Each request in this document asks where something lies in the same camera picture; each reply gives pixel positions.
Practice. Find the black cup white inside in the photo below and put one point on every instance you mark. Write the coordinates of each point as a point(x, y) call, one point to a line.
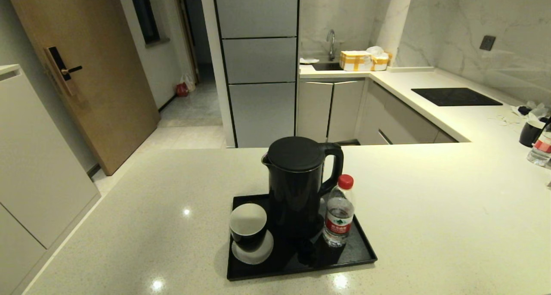
point(247, 219)
point(530, 133)

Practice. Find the clear water bottle red cap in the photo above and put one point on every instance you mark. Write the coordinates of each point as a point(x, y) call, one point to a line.
point(541, 150)
point(338, 226)

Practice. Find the black electric kettle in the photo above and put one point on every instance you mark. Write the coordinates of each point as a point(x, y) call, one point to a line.
point(297, 187)

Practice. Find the grey panelled refrigerator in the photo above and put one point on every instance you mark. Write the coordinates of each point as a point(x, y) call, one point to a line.
point(258, 114)

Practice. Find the grey lower cabinet door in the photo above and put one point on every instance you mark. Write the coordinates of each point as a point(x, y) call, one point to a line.
point(346, 110)
point(314, 112)

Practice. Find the white cloth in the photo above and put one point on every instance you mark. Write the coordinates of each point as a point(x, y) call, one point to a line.
point(308, 60)

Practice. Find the dark kitchen sink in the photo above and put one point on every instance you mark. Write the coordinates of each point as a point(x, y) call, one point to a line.
point(327, 66)

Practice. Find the white plastic shopping bag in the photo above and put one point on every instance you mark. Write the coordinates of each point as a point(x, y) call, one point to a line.
point(189, 82)

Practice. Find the red bag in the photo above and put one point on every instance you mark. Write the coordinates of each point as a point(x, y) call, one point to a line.
point(181, 90)

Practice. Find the large box with yellow tape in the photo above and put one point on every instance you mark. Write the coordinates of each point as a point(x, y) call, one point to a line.
point(355, 61)

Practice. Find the chrome sink faucet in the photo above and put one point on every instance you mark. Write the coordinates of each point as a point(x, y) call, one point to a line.
point(331, 41)

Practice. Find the white round saucer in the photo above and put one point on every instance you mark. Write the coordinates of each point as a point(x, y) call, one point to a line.
point(259, 257)

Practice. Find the grey counter drawer unit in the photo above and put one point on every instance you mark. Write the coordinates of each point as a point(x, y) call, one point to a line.
point(400, 120)

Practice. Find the small box with yellow tape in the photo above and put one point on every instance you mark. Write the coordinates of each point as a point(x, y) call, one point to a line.
point(380, 63)

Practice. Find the white crumpled plastic bag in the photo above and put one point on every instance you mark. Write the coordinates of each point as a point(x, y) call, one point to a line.
point(375, 50)

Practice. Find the black rectangular serving tray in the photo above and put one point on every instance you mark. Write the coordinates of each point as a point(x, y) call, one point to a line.
point(355, 253)

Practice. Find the dark window panel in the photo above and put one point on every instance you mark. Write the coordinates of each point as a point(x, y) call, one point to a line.
point(144, 15)

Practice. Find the brown wooden door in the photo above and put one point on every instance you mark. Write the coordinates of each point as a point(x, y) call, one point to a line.
point(99, 92)

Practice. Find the black induction cooktop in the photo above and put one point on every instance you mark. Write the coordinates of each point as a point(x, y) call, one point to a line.
point(454, 97)

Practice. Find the black electronic door lock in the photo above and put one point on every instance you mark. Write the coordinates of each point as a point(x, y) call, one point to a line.
point(58, 64)

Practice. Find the white tall cabinet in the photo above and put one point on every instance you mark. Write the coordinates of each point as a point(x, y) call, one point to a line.
point(34, 166)

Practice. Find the small black object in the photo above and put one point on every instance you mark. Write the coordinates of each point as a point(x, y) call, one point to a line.
point(524, 110)

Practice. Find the white crumpled tissue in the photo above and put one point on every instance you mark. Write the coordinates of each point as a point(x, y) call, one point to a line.
point(536, 112)

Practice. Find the dark wall socket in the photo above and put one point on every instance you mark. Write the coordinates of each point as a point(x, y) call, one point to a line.
point(487, 43)

